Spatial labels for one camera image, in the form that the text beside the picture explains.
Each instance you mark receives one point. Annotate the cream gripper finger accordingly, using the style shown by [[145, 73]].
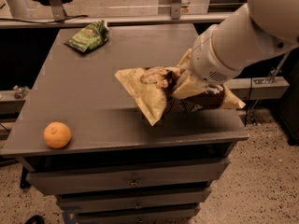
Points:
[[188, 86], [184, 62]]

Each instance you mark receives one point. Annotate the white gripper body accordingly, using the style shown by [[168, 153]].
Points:
[[204, 61]]

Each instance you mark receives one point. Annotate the brown chip bag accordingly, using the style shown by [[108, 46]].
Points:
[[151, 89]]

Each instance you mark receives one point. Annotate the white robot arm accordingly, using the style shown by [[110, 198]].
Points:
[[257, 31]]

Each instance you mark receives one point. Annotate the green chip bag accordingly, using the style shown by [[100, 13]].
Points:
[[89, 38]]

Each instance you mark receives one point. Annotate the metal railing bar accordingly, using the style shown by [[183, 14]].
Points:
[[81, 21]]

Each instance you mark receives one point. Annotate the top grey drawer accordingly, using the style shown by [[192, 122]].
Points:
[[128, 177]]

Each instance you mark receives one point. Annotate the grey drawer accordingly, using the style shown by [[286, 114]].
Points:
[[128, 177], [130, 216], [133, 200]]

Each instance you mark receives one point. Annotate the middle grey drawer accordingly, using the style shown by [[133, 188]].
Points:
[[133, 200]]

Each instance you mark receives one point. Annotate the grey drawer cabinet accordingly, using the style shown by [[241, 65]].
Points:
[[81, 91]]

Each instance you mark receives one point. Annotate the bottom grey drawer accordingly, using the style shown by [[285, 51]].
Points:
[[130, 216]]

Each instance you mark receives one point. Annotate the orange fruit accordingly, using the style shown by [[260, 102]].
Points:
[[57, 135]]

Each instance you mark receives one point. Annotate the small crumpled clear object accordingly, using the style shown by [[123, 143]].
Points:
[[20, 91]]

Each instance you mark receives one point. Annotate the black shoe on floor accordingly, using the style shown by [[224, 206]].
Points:
[[36, 219]]

